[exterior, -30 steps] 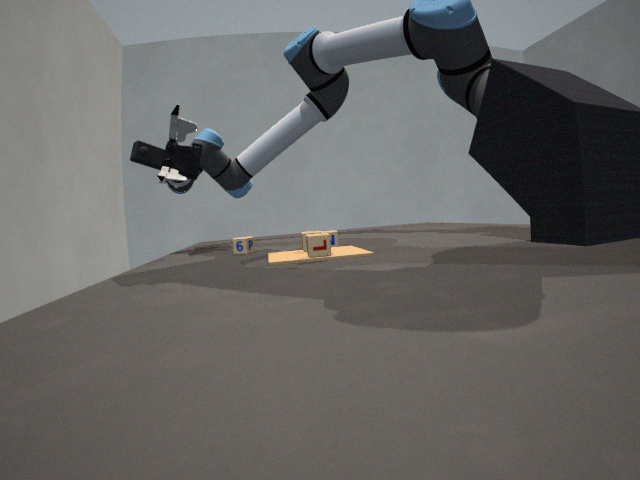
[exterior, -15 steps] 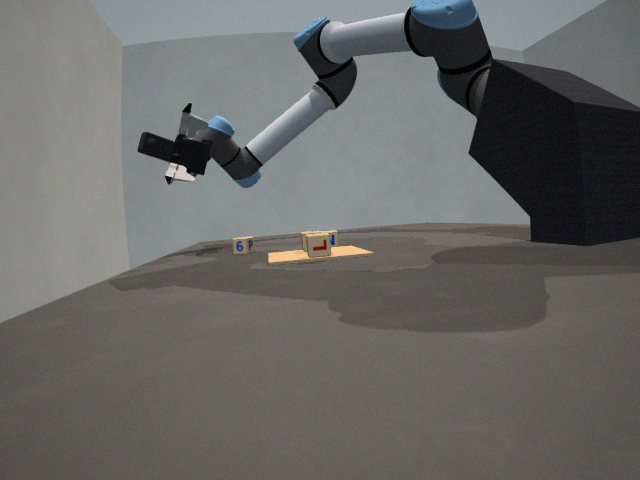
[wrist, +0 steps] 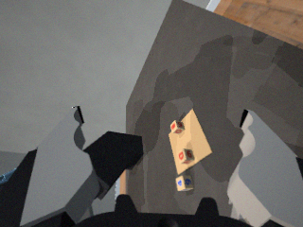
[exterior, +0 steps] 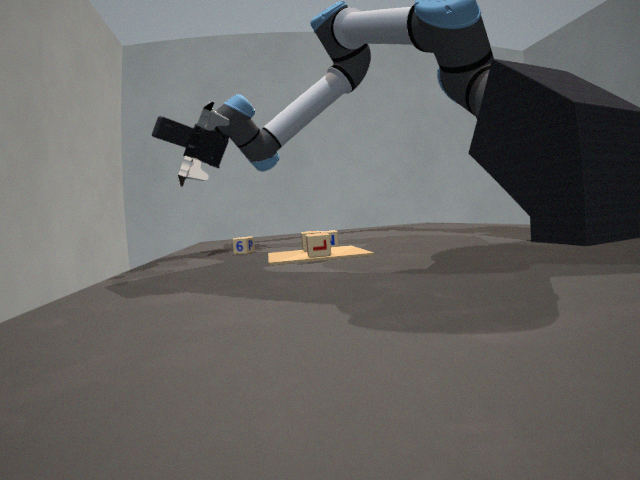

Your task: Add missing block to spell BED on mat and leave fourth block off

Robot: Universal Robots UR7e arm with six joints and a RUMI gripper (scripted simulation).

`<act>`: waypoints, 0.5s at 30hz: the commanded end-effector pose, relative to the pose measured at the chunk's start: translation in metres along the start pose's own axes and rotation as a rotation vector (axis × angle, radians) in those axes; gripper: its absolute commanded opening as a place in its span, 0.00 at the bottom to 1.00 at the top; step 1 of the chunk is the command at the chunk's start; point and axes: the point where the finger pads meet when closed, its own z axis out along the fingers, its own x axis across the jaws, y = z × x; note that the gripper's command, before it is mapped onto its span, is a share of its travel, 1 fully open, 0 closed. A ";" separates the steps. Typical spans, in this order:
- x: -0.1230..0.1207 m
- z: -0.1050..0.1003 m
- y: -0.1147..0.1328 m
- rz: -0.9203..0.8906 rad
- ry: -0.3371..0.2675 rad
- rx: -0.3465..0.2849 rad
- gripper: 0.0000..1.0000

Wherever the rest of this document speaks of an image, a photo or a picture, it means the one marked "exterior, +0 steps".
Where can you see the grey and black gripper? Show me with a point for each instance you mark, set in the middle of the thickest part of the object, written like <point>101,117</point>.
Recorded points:
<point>203,145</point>

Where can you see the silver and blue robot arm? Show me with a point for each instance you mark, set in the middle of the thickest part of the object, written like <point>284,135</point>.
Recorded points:
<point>451,29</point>

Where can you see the tan mat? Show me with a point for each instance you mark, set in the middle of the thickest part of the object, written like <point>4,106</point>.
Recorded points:
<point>299,256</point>

